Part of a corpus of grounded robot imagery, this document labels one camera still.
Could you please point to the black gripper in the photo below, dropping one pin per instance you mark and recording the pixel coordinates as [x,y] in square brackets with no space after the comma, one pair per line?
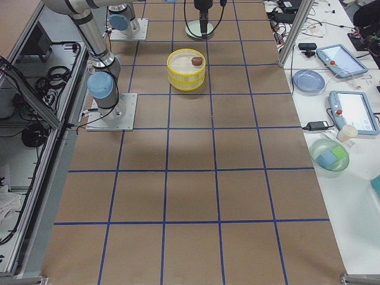
[202,5]

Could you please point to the dark red bun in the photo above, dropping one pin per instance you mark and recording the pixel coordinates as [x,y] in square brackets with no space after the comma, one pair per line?
[197,61]

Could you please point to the yellow rimmed steamer basket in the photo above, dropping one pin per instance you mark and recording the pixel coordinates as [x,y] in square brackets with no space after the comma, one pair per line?
[179,65]

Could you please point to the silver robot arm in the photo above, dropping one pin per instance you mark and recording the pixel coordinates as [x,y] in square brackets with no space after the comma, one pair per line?
[102,85]
[122,11]

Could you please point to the yellow rimmed steamer tray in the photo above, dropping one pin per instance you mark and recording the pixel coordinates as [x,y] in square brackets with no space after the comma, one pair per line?
[186,85]

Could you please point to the mint green bowl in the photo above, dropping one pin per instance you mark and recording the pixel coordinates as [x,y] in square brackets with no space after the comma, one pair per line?
[193,29]

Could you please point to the black webcam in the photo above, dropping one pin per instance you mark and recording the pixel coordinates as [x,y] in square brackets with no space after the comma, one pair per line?
[308,49]

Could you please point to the blue plate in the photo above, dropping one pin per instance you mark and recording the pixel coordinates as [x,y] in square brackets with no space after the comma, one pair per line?
[309,81]

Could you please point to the upper teach pendant tablet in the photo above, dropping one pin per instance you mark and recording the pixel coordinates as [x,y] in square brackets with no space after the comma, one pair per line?
[341,61]

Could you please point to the teach pendant tablet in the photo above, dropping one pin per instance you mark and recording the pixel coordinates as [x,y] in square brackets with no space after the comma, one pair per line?
[341,61]
[353,108]

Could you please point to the black power adapter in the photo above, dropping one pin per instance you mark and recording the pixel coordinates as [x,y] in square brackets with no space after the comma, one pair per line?
[317,126]

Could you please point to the lower teach pendant tablet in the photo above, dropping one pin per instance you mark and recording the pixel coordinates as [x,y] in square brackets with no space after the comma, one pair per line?
[353,108]

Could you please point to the paper cup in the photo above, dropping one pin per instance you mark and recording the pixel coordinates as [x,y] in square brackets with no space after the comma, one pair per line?
[346,133]

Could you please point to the green glass bowl with blocks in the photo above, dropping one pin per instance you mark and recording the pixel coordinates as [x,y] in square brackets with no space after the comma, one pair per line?
[329,157]

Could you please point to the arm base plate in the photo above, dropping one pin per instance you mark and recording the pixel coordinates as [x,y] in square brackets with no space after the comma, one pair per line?
[121,118]
[139,32]

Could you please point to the aluminium frame post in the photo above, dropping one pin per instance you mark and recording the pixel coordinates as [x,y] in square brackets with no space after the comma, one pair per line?
[299,20]

